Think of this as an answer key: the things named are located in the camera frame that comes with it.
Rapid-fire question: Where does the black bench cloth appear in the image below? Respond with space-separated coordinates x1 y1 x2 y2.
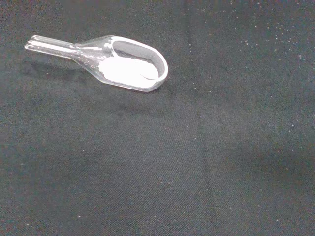
0 0 315 236

